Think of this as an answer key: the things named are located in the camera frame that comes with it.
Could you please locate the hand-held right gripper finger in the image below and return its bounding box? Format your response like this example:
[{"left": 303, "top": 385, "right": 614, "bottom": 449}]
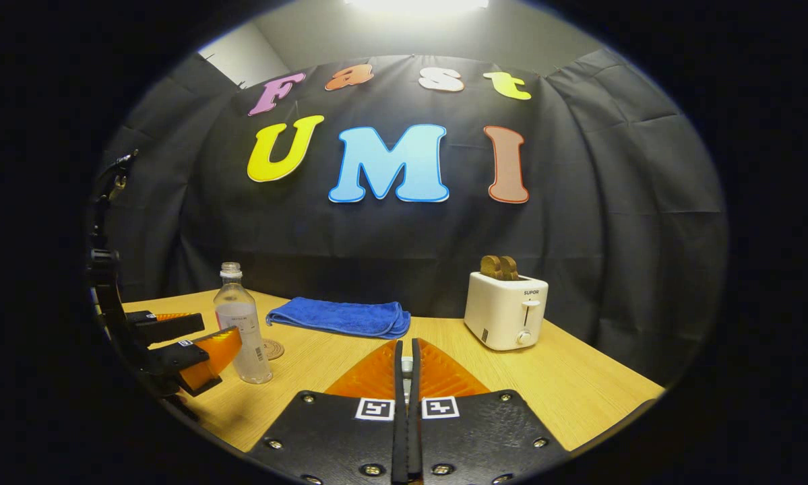
[
  {"left": 409, "top": 337, "right": 571, "bottom": 485},
  {"left": 245, "top": 339, "right": 408, "bottom": 485}
]

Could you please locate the clear plastic water bottle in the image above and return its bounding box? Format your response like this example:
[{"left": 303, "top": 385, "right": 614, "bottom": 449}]
[{"left": 214, "top": 262, "right": 274, "bottom": 385}]

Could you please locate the blue folded towel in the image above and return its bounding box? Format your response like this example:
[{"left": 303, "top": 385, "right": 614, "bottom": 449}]
[{"left": 266, "top": 297, "right": 412, "bottom": 340}]

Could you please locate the white toaster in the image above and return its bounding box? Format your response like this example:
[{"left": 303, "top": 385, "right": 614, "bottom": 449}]
[{"left": 464, "top": 271, "right": 549, "bottom": 352}]

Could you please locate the black backdrop cloth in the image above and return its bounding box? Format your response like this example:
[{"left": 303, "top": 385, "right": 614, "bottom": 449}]
[{"left": 97, "top": 47, "right": 728, "bottom": 385}]

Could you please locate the bright ceiling light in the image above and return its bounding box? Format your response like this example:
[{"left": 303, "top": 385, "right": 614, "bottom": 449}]
[{"left": 343, "top": 0, "right": 492, "bottom": 18}]

